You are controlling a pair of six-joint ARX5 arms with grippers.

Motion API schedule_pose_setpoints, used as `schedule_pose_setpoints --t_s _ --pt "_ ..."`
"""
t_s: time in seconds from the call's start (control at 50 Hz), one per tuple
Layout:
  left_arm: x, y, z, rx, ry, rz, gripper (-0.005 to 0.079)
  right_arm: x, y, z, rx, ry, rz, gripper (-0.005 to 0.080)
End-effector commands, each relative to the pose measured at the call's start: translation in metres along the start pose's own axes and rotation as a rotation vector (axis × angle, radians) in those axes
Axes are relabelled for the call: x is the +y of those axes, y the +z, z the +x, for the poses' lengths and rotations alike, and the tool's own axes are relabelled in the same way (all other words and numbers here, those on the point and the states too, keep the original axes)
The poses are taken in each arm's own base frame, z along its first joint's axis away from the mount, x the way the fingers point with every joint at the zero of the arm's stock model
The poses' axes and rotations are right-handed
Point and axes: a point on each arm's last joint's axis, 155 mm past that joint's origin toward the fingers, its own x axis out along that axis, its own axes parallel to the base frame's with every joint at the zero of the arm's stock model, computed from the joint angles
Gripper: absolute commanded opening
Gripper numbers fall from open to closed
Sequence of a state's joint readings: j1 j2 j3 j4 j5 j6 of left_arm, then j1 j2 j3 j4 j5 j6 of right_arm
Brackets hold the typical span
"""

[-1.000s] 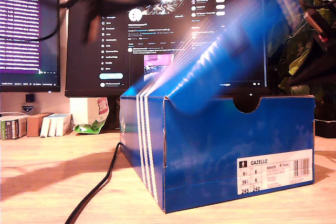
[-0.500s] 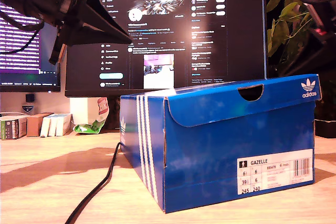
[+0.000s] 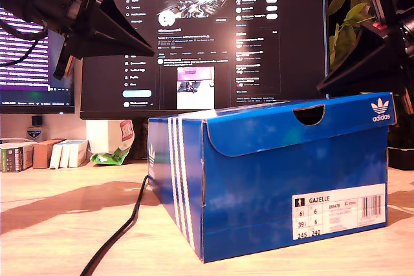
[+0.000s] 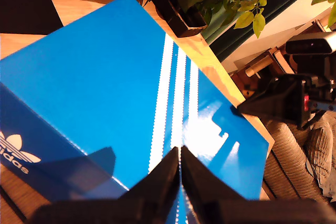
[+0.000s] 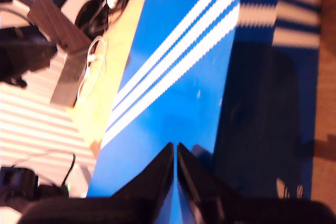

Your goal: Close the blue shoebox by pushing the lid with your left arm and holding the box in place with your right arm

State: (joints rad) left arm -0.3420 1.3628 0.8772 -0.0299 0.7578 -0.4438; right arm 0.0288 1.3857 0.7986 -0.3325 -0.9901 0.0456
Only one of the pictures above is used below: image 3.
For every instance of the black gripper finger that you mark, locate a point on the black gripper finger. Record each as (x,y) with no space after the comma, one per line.
(365,56)
(372,83)

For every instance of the blue Adidas shoebox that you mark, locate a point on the blue Adidas shoebox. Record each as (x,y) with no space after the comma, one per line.
(258,176)

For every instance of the blue and white box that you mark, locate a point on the blue and white box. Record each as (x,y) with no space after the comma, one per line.
(79,154)
(55,156)
(64,156)

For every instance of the brown cardboard box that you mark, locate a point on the brown cardboard box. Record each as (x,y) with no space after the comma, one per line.
(42,154)

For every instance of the green and white box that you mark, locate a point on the green and white box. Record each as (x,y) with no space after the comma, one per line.
(24,156)
(7,159)

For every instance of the green leafy plant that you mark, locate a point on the green leafy plant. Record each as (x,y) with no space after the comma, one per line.
(355,11)

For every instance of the black plant pot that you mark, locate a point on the black plant pot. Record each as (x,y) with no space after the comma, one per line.
(401,159)

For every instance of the black monitor with terminal text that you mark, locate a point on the black monitor with terminal text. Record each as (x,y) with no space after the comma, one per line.
(26,75)

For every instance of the small black dongle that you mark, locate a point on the small black dongle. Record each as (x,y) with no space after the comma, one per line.
(37,121)

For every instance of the black monitor with social feed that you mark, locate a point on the black monitor with social feed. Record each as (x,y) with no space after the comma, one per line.
(226,46)

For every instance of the green Jenkki gum bag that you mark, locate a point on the green Jenkki gum bag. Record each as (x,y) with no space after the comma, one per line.
(121,150)

